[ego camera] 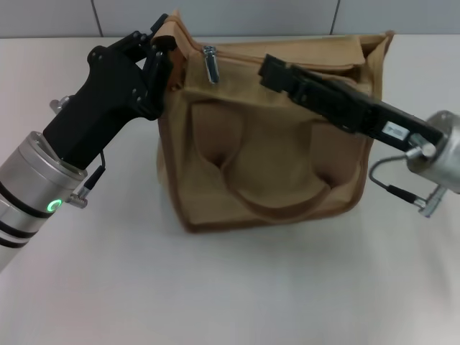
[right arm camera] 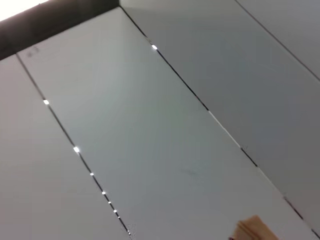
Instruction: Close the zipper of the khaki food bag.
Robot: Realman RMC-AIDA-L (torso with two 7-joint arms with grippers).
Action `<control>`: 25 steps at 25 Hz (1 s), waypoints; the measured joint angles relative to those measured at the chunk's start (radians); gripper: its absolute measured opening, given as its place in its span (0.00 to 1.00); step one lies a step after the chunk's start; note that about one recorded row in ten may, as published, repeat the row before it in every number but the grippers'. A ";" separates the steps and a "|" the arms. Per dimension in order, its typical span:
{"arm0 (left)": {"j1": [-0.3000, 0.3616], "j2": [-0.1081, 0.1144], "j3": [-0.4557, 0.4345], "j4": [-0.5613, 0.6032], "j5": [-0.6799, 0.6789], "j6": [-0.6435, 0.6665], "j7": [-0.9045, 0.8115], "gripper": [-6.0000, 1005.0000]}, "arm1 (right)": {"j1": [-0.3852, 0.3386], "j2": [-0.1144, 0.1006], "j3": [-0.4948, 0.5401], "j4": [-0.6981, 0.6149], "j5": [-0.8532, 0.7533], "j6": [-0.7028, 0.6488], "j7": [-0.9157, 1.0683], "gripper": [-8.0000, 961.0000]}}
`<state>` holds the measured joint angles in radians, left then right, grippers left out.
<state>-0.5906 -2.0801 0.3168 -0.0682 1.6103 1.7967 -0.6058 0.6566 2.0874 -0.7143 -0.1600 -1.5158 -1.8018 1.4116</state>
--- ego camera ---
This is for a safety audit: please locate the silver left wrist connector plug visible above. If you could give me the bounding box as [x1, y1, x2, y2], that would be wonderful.
[50, 96, 73, 113]

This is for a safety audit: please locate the right wrist cable with plug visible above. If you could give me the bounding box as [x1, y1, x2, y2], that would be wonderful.
[367, 157, 447, 219]

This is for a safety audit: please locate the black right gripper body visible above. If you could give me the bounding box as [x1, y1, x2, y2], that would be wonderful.
[336, 91, 446, 149]

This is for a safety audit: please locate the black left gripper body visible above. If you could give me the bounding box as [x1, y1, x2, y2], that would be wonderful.
[42, 44, 163, 170]

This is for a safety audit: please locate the silver metal zipper pull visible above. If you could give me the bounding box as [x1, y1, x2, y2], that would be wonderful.
[201, 44, 221, 86]

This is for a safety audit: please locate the khaki canvas food bag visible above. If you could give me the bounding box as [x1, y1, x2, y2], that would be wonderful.
[150, 9, 395, 235]

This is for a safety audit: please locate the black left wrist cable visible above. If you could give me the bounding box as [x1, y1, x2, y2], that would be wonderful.
[69, 149, 107, 209]

